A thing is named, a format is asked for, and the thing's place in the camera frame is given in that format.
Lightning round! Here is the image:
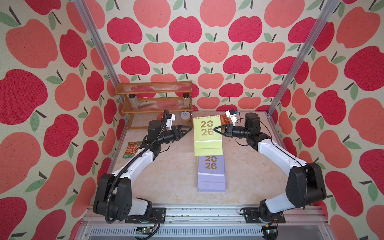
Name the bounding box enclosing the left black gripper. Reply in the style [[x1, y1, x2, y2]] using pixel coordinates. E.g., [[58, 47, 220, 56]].
[[157, 125, 192, 145]]

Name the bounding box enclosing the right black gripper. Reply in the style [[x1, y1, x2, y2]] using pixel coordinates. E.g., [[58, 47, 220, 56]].
[[214, 124, 250, 140]]

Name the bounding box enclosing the yellow-green calendar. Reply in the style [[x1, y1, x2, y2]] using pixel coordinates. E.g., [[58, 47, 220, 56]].
[[193, 115, 223, 156]]

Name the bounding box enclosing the purple calendar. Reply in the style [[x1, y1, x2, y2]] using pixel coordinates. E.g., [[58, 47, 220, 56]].
[[198, 155, 226, 183], [198, 175, 227, 193]]

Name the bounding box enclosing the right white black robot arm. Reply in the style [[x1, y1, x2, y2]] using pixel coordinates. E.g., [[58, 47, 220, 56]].
[[214, 110, 327, 223]]

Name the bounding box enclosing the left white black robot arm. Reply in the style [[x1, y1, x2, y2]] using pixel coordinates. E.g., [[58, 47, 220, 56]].
[[93, 120, 192, 224]]

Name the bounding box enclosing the white lid yellow can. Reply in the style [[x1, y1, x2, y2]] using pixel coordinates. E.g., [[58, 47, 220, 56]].
[[181, 112, 191, 124]]

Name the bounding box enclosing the orange snack bag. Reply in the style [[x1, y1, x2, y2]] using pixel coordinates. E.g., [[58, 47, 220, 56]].
[[220, 115, 231, 126]]

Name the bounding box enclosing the red flat tin can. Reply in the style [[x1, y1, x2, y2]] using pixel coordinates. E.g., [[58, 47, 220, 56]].
[[157, 114, 165, 121]]

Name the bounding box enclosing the right glass spice jar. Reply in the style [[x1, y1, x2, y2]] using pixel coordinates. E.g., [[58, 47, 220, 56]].
[[183, 93, 191, 109]]

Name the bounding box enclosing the glass spice jar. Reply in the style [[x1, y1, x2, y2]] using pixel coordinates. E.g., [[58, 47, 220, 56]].
[[183, 93, 191, 109], [128, 94, 140, 109]]

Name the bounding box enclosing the wooden three-tier shelf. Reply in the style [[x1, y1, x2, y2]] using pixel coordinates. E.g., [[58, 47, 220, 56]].
[[116, 81, 193, 130]]

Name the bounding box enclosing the green red food packet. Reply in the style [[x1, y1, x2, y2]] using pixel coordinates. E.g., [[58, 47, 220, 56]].
[[123, 141, 142, 159]]

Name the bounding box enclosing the left glass spice jar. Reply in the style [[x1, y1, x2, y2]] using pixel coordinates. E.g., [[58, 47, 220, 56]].
[[128, 94, 140, 109]]

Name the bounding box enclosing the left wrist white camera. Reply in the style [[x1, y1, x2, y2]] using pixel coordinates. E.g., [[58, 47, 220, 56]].
[[166, 113, 176, 130]]

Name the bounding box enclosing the left aluminium corner post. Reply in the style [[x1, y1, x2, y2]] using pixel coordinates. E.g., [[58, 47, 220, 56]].
[[74, 0, 120, 89]]

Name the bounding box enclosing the aluminium corner post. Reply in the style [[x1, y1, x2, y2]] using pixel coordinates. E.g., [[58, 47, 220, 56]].
[[266, 0, 341, 118], [74, 0, 120, 89]]

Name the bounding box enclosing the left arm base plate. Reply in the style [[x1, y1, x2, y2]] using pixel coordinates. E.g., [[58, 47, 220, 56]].
[[125, 208, 167, 224]]

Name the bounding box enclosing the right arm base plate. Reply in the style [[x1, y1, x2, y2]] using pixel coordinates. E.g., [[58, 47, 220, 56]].
[[239, 207, 286, 224]]

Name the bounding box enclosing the aluminium front rail frame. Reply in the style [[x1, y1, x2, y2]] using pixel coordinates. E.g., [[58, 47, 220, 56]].
[[73, 204, 336, 240]]

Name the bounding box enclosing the right aluminium corner post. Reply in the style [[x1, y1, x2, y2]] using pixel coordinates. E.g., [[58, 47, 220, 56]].
[[266, 0, 341, 118]]

